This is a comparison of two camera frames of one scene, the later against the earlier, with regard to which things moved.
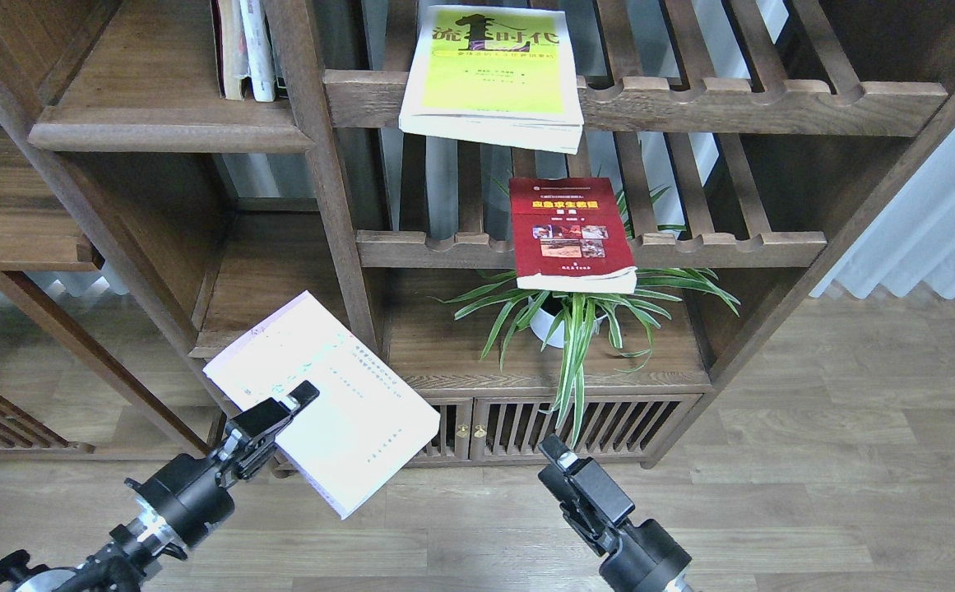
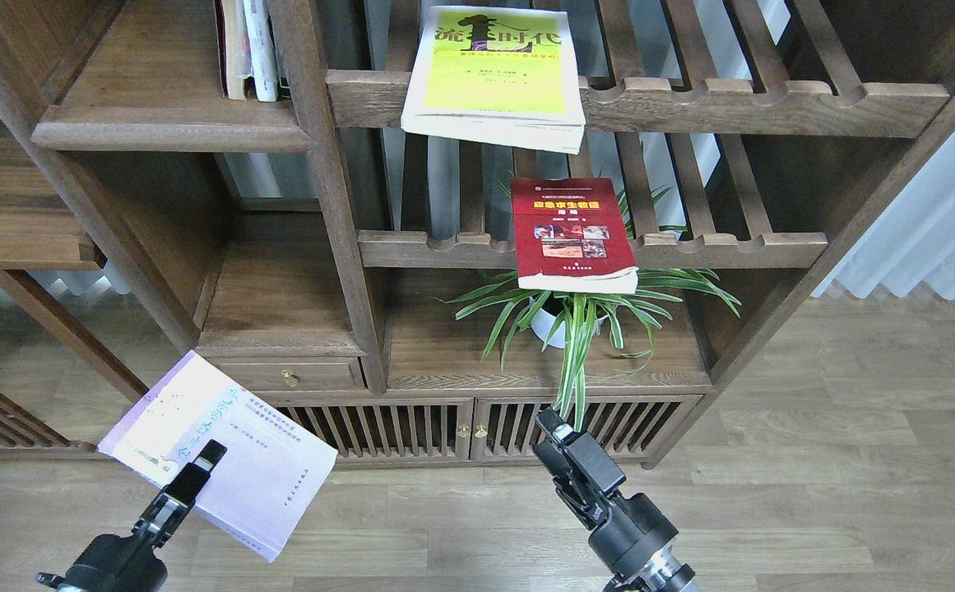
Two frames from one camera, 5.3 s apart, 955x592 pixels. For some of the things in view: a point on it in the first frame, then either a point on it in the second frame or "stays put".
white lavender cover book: x=362 y=429 to x=263 y=489
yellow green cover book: x=497 y=77 stays put
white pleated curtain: x=945 y=229 stays put
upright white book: x=259 y=50 stays put
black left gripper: x=190 y=492 to x=111 y=563
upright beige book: x=232 y=47 stays put
